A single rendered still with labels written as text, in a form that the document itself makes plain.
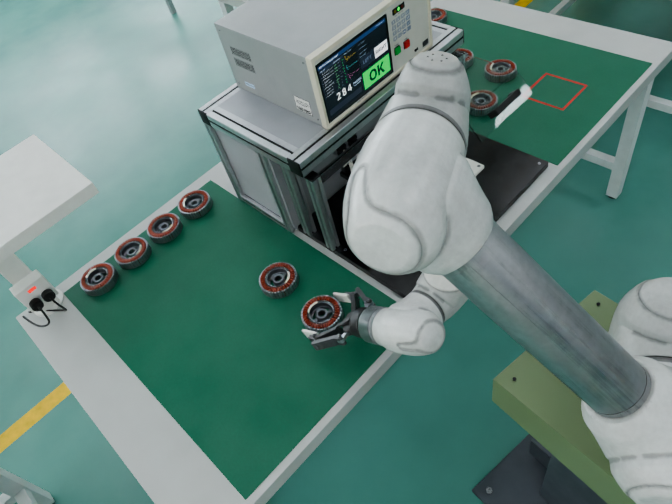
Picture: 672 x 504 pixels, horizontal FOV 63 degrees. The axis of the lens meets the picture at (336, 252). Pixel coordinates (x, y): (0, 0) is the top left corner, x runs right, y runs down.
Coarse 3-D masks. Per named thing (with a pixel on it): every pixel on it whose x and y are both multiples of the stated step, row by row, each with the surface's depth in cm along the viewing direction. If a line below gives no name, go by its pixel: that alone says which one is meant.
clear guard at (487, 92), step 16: (464, 64) 158; (480, 64) 156; (496, 64) 155; (480, 80) 152; (496, 80) 150; (512, 80) 151; (480, 96) 147; (496, 96) 148; (528, 96) 152; (480, 112) 145; (512, 112) 149; (480, 128) 145
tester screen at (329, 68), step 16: (368, 32) 137; (384, 32) 141; (352, 48) 135; (368, 48) 139; (336, 64) 134; (352, 64) 138; (368, 64) 142; (320, 80) 132; (336, 80) 136; (352, 80) 140; (336, 112) 142
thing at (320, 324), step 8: (320, 296) 150; (328, 296) 150; (312, 304) 149; (320, 304) 150; (328, 304) 149; (336, 304) 148; (304, 312) 148; (312, 312) 150; (320, 312) 149; (328, 312) 149; (336, 312) 146; (304, 320) 147; (312, 320) 146; (320, 320) 148; (328, 320) 145; (336, 320) 145; (312, 328) 145; (320, 328) 144; (328, 328) 144
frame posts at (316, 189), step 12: (288, 180) 152; (300, 180) 152; (312, 180) 141; (300, 192) 155; (312, 192) 146; (324, 192) 146; (300, 204) 157; (324, 204) 149; (300, 216) 163; (324, 216) 151; (312, 228) 167; (324, 228) 155; (336, 240) 160
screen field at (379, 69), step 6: (384, 60) 146; (372, 66) 143; (378, 66) 145; (384, 66) 147; (366, 72) 143; (372, 72) 145; (378, 72) 146; (384, 72) 148; (366, 78) 144; (372, 78) 146; (378, 78) 147; (366, 84) 145
